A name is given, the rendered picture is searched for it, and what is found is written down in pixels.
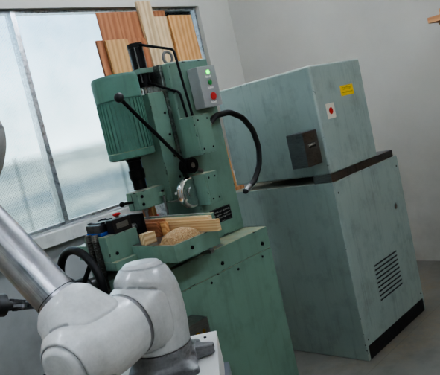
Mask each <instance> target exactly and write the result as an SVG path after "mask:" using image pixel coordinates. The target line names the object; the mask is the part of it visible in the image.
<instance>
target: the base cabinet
mask: <svg viewBox="0 0 440 375"><path fill-rule="evenodd" d="M181 293H182V297H183V301H184V304H185V309H186V313H187V317H188V316H190V315H201V316H207V319H208V324H209V327H210V331H211V332H213V331H217V337H218V340H219V343H220V349H221V353H222V356H223V361H224V362H229V365H230V368H231V372H232V375H299V372H298V368H297V364H296V358H295V354H294V351H293V345H292V341H291V338H290V331H289V327H288V323H287V317H286V314H285V310H284V304H283V301H282V297H281V290H280V287H279V283H278V277H277V274H276V270H275V264H274V260H273V256H272V250H271V248H270V247H269V248H268V249H265V250H263V251H261V252H259V253H257V254H255V255H253V256H251V257H249V258H247V259H245V260H243V261H241V262H239V263H237V264H235V265H233V266H231V267H229V268H227V269H225V270H223V271H221V272H219V273H217V274H216V275H214V276H212V277H210V278H208V279H206V280H204V281H202V282H200V283H198V284H196V285H194V286H192V287H190V288H188V289H186V290H184V291H182V292H181Z"/></svg>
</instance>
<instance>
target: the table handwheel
mask: <svg viewBox="0 0 440 375"><path fill-rule="evenodd" d="M72 254H74V255H77V256H78V257H80V258H81V259H82V260H84V261H85V263H86V264H87V265H88V266H87V268H86V272H85V275H84V276H83V278H80V279H78V280H74V279H72V278H71V279H72V280H73V281H74V283H89V284H91V285H93V287H96V286H99V290H101V291H102V292H105V293H106V294H108V295H109V289H108V286H107V283H106V279H105V277H104V275H103V272H102V271H101V268H100V267H99V265H98V264H97V263H96V261H95V260H94V258H93V257H92V256H91V255H90V254H89V253H88V252H86V251H85V250H83V249H81V248H79V247H76V246H71V247H68V248H66V249H64V250H63V251H62V253H61V254H60V256H59V259H58V262H57V265H58V266H59V267H60V268H61V269H62V270H63V271H64V272H65V267H66V260H67V258H68V256H70V255H72ZM91 270H92V273H93V275H94V277H92V278H89V274H90V272H91ZM106 272H107V274H108V275H107V276H108V278H109V281H111V280H113V279H115V277H116V275H117V274H118V271H106Z"/></svg>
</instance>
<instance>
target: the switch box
mask: <svg viewBox="0 0 440 375"><path fill-rule="evenodd" d="M206 69H208V70H209V71H210V73H209V74H206V72H205V70H206ZM187 73H188V79H189V83H190V86H191V92H192V95H193V99H194V105H195V109H196V110H200V109H207V108H211V107H214V106H219V105H222V104H223V102H222V99H221V95H220V89H219V86H218V82H217V75H216V72H215V68H214V65H207V66H200V67H196V68H192V69H189V70H187ZM207 75H211V77H208V78H206V77H205V76H207ZM208 79H211V81H212V84H211V85H209V84H208ZM208 86H213V87H214V88H211V89H209V88H208ZM212 92H215V93H216V95H217V98H216V99H215V100H217V102H216V103H211V102H212V101H213V99H212V98H211V93H212Z"/></svg>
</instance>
